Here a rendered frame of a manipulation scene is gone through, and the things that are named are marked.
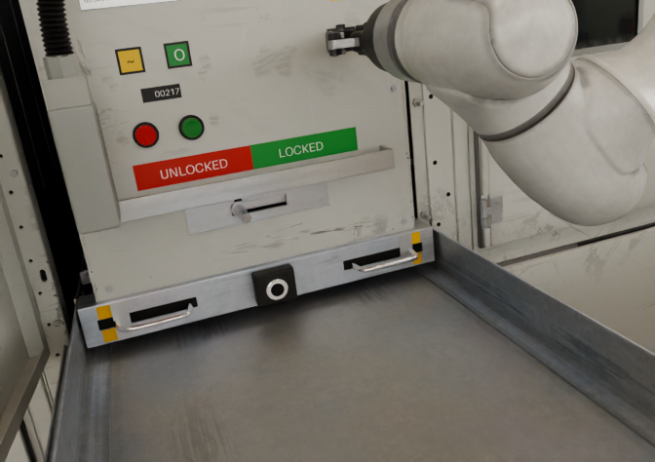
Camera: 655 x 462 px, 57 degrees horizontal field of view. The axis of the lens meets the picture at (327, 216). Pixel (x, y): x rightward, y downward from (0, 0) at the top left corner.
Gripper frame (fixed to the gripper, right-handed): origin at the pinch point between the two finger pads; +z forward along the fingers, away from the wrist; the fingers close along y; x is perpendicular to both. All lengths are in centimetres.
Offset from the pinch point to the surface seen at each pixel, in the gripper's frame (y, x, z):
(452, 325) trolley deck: 6.3, -38.3, -14.6
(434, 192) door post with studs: 17.0, -27.1, 8.7
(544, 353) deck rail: 11.6, -37.9, -26.7
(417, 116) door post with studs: 15.2, -13.9, 9.2
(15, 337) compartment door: -50, -34, 6
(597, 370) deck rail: 13, -37, -33
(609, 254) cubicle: 53, -47, 7
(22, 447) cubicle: -54, -51, 7
